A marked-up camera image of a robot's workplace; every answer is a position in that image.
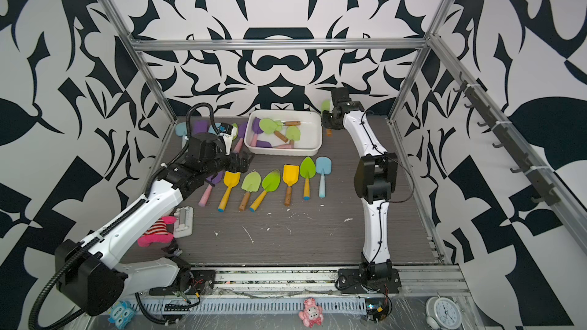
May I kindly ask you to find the green shovel brown wooden handle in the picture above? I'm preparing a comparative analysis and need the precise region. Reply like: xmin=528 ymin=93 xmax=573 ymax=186
xmin=321 ymin=100 xmax=333 ymax=137

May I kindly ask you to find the purple pointed shovel pink handle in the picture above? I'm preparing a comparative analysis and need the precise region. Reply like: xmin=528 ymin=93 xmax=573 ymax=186
xmin=198 ymin=171 xmax=224 ymax=207

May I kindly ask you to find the purple square shovel pink handle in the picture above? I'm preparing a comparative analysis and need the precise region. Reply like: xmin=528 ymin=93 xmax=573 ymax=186
xmin=192 ymin=121 xmax=209 ymax=134

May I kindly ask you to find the yellow toy shovel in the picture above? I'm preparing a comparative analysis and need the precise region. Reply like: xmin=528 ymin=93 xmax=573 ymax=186
xmin=217 ymin=171 xmax=241 ymax=212

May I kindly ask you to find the teal square shovel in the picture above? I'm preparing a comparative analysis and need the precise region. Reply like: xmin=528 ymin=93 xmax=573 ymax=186
xmin=174 ymin=122 xmax=187 ymax=138

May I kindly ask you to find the light blue pointed shovel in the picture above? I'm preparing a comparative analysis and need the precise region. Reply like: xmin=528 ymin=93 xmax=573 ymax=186
xmin=316 ymin=157 xmax=333 ymax=199

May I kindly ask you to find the green shovel yellow blue-tipped handle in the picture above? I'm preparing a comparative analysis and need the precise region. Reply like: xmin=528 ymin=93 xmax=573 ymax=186
xmin=300 ymin=157 xmax=316 ymax=201

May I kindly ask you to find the white plastic storage box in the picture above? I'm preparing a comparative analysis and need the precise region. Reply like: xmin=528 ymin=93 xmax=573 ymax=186
xmin=244 ymin=109 xmax=323 ymax=157

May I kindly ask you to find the green pointed shovel yellow handle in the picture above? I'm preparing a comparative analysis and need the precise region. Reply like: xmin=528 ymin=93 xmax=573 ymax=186
xmin=249 ymin=170 xmax=281 ymax=212

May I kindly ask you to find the yellow shovel wooden handle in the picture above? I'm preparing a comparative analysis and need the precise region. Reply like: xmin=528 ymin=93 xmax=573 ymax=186
xmin=283 ymin=164 xmax=300 ymax=207

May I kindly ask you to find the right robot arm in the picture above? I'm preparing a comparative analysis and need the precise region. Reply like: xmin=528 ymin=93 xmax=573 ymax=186
xmin=321 ymin=88 xmax=397 ymax=284

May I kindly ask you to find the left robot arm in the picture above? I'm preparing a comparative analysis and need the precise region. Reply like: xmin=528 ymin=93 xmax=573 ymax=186
xmin=56 ymin=133 xmax=253 ymax=316

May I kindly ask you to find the green shovel in box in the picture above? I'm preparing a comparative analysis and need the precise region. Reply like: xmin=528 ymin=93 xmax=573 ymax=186
xmin=286 ymin=126 xmax=301 ymax=144

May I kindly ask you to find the purple shovel lying in box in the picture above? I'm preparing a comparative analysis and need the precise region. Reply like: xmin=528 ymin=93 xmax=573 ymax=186
xmin=256 ymin=141 xmax=293 ymax=149

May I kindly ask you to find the white brush block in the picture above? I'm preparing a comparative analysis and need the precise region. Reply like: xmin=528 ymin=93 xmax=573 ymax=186
xmin=174 ymin=206 xmax=194 ymax=238

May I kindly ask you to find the pink striped plush doll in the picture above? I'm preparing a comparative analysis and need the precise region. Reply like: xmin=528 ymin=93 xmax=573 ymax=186
xmin=138 ymin=216 xmax=177 ymax=248

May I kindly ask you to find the blue owl toy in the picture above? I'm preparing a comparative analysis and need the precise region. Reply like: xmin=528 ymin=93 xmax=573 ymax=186
xmin=108 ymin=301 xmax=135 ymax=329

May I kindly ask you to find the pink bear toy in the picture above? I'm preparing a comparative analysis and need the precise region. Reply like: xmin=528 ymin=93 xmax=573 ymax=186
xmin=298 ymin=298 xmax=324 ymax=328

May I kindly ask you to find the small green circuit board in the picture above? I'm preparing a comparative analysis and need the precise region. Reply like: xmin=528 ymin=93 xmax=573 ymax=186
xmin=365 ymin=299 xmax=392 ymax=322

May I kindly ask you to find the white alarm clock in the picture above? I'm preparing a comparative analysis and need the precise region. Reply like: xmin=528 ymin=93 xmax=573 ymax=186
xmin=425 ymin=296 xmax=463 ymax=330

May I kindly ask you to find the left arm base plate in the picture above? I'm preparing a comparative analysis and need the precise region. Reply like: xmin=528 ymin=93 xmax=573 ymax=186
xmin=179 ymin=269 xmax=216 ymax=295

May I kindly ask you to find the white slotted cable duct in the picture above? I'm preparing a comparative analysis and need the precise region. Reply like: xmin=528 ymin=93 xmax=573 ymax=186
xmin=142 ymin=297 xmax=367 ymax=316

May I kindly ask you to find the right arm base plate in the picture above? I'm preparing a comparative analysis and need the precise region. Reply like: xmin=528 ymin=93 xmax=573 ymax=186
xmin=334 ymin=269 xmax=401 ymax=294

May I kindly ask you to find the black wall hook rack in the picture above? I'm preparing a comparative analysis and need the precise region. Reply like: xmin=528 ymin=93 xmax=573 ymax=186
xmin=454 ymin=80 xmax=561 ymax=206

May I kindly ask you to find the black corrugated cable hose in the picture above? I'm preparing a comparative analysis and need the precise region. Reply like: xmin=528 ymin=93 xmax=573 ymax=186
xmin=27 ymin=102 xmax=216 ymax=330

